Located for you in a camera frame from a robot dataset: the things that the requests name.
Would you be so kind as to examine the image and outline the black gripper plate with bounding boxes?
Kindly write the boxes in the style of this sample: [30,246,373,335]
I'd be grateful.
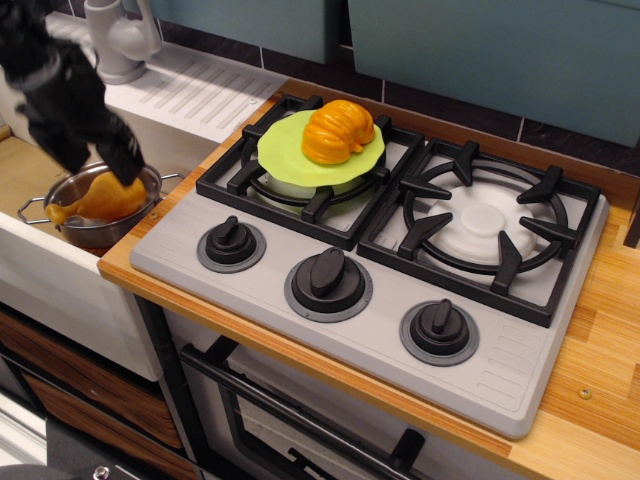
[23,65,145,186]

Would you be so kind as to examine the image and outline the toy chicken drumstick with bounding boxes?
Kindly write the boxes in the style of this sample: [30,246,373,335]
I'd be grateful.
[45,172,147,225]

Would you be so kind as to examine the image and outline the orange toy pumpkin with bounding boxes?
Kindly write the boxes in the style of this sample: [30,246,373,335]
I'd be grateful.
[301,100,376,165]

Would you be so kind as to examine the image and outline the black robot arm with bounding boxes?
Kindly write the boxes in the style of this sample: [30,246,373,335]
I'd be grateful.
[1,1,145,186]

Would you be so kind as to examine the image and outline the small steel pot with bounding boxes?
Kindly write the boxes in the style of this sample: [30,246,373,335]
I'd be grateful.
[17,162,184,250]

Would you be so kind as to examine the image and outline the light green plate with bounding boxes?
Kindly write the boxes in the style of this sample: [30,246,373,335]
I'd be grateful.
[257,110,385,187]

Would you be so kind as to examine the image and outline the grey toy faucet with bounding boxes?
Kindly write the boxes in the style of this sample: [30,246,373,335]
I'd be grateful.
[84,0,162,85]

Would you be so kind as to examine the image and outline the black left stove knob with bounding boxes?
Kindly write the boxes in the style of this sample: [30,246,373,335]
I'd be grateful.
[197,215,267,274]

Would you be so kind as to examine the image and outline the black stove knob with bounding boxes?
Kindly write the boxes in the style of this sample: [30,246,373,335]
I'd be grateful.
[284,247,373,323]
[399,299,480,367]
[197,215,267,274]

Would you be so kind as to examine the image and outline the black left burner grate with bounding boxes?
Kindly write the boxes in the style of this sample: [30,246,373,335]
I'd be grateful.
[196,94,425,250]

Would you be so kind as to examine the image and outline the black burner grate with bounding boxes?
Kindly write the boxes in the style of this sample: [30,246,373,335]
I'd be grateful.
[358,140,609,327]
[196,94,425,250]

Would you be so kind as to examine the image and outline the black middle stove knob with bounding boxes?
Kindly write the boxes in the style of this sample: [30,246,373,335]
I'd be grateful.
[284,247,373,323]

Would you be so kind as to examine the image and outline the wooden drawer fronts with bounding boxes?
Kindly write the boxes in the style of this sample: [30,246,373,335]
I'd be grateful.
[1,304,197,479]

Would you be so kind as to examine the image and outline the toy oven door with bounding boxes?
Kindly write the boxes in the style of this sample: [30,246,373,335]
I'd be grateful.
[178,336,517,479]

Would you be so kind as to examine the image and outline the black right stove knob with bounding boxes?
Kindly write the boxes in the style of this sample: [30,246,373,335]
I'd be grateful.
[399,299,480,367]

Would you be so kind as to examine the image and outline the black right burner grate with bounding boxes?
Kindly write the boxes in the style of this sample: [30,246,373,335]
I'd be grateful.
[358,140,609,327]

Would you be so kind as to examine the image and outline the grey toy stove top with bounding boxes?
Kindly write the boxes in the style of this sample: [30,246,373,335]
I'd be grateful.
[130,189,580,438]

